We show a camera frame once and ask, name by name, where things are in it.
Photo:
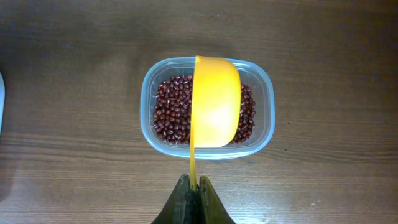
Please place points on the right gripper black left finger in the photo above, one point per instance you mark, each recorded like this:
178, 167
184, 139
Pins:
178, 209

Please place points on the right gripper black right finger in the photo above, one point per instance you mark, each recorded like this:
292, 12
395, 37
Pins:
213, 210

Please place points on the yellow plastic measuring scoop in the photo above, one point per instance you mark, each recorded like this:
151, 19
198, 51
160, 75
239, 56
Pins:
216, 101

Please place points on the white digital kitchen scale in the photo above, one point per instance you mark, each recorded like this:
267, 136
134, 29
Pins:
2, 99

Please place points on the red beans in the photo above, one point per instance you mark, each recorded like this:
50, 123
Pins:
172, 112

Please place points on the clear plastic container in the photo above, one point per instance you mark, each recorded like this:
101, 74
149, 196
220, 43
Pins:
250, 74

